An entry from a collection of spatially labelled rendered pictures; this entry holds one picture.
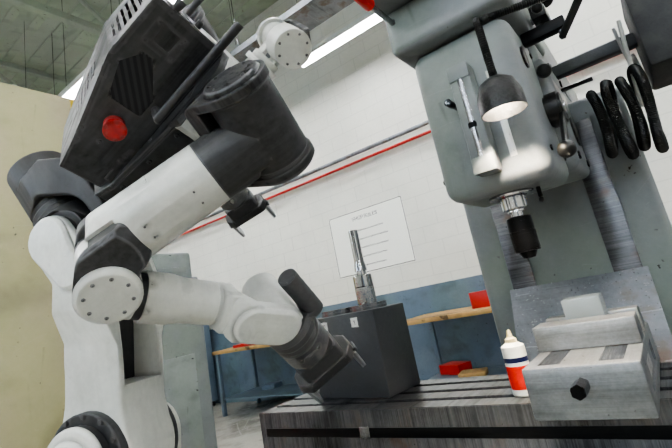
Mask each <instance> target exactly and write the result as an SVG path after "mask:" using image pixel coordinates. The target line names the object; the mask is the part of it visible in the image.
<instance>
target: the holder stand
mask: <svg viewBox="0 0 672 448"><path fill-rule="evenodd" d="M321 314H322V318H318V321H319V322H320V323H321V324H322V325H323V326H324V327H325V329H326V330H327V331H328V332H329V333H330V334H331V335H332V336H336V335H343V336H344V337H345V338H346V339H347V340H348V341H352V342H353V343H354V344H355V346H356V347H357V350H356V352H357V353H358V355H359V356H360V357H361V358H362V359H363V361H364V362H365V363H366V365H365V366H364V367H362V366H361V365H360V364H359V363H358V362H357V361H356V360H355V358H354V357H353V359H352V361H351V362H350V363H349V364H347V365H346V366H345V367H344V368H343V369H342V370H340V371H339V372H338V373H337V374H336V375H335V376H334V377H332V378H331V379H330V380H329V381H328V382H327V383H326V384H324V385H323V386H322V387H321V388H320V389H319V391H320V395H321V397H322V398H391V397H393V396H395V395H397V394H399V393H401V392H403V391H405V390H407V389H409V388H411V387H414V386H416V385H418V384H420V378H419V374H418V369H417V365H416V360H415V356H414V351H413V347H412V342H411V338H410V333H409V329H408V325H407V320H406V316H405V311H404V307H403V303H396V304H390V305H387V302H386V300H383V301H378V302H373V303H368V304H363V305H358V306H352V307H347V308H342V309H337V310H332V311H327V312H322V313H321Z"/></svg>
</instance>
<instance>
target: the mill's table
mask: <svg viewBox="0 0 672 448"><path fill-rule="evenodd" d="M322 399H323V400H324V402H323V403H322V404H319V403H318V402H317V401H316V400H314V399H313V398H312V397H311V396H309V395H308V394H305V395H304V394H303V395H301V396H299V397H296V398H294V400H290V401H287V402H284V403H282V404H280V405H277V408H270V409H268V410H266V411H263V412H261V413H259V417H260V424H261V431H262V438H263V445H264V448H672V362H664V363H660V417H659V418H657V419H607V420H551V421H538V420H536V419H535V418H534V414H533V410H532V407H531V403H530V399H529V397H523V398H519V397H515V396H514V395H513V392H512V389H511V385H510V381H509V378H508V374H501V375H488V376H474V377H461V378H447V379H433V380H420V384H418V385H416V386H414V387H411V388H409V389H407V390H405V391H403V392H401V393H399V394H397V395H395V396H393V397H391V398H322Z"/></svg>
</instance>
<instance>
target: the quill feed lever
mask: <svg viewBox="0 0 672 448"><path fill-rule="evenodd" d="M542 102H543V106H544V109H545V112H546V115H547V117H548V120H549V122H550V124H551V125H552V127H555V128H558V127H560V131H561V139H562V142H560V143H559V144H558V146H557V153H558V154H559V155H560V156H561V157H563V158H569V157H572V156H573V155H574V154H575V153H576V151H577V146H576V144H575V143H574V142H573V141H571V140H569V133H568V127H567V124H568V122H569V116H568V113H567V112H568V110H567V107H566V104H565V102H564V100H562V97H561V95H560V93H559V92H556V91H553V92H551V93H548V94H546V95H543V98H542Z"/></svg>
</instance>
